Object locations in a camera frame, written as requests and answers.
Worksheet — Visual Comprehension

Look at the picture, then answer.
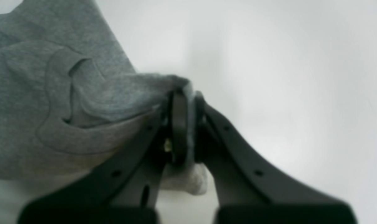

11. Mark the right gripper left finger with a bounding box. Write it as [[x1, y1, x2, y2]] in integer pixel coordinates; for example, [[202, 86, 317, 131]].
[[17, 90, 188, 224]]

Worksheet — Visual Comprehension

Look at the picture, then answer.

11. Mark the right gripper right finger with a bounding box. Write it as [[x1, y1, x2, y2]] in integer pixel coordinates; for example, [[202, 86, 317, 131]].
[[195, 92, 357, 224]]

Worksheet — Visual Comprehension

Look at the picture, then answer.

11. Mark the grey T-shirt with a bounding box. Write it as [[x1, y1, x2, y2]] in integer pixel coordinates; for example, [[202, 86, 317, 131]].
[[0, 0, 190, 180]]

